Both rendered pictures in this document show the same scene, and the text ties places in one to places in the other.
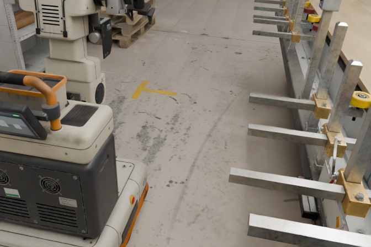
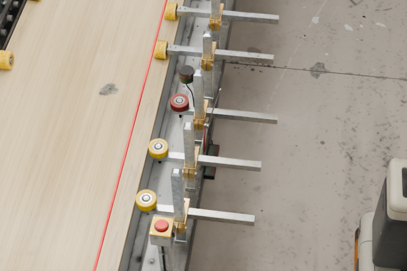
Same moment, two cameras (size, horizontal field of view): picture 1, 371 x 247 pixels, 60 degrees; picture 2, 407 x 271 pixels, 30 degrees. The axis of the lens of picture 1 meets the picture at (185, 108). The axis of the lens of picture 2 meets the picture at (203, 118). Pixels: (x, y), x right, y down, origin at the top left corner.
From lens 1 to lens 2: 3.32 m
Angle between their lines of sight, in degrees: 99
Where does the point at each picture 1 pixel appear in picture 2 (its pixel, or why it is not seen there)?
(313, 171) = (198, 181)
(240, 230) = not seen: outside the picture
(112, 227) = (366, 241)
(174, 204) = not seen: outside the picture
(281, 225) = (260, 55)
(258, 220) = (269, 56)
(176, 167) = not seen: outside the picture
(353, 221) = (175, 165)
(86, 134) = (393, 161)
